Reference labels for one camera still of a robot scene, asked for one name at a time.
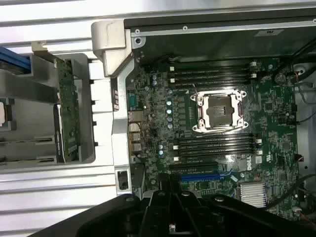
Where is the green motherboard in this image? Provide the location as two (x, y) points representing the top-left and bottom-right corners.
(125, 58), (301, 223)

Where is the RAM slot with white clips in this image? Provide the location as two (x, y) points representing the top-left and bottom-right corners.
(174, 155), (257, 163)
(174, 142), (257, 150)
(169, 77), (250, 83)
(169, 64), (250, 71)

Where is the black expansion slot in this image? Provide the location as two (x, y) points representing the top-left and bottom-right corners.
(169, 161), (219, 173)

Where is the black wire bundle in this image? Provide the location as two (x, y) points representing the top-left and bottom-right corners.
(268, 174), (316, 210)

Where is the grey parts rack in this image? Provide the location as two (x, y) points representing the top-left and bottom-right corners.
(0, 53), (97, 169)

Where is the green graphics card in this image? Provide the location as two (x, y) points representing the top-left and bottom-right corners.
(31, 40), (81, 163)

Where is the grey open PC case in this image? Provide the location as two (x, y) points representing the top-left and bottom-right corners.
(90, 18), (316, 233)

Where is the blue expansion slot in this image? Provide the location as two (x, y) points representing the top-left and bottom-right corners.
(181, 172), (221, 184)

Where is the CPU socket with metal frame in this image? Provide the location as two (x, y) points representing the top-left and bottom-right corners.
(191, 87), (249, 131)

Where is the round coin cell battery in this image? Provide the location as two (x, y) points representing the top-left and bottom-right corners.
(274, 73), (287, 86)

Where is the silver finned chipset heatsink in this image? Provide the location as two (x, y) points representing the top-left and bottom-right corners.
(239, 182), (268, 208)

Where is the silver CPU chip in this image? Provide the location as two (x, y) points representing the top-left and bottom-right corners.
(0, 100), (13, 128)

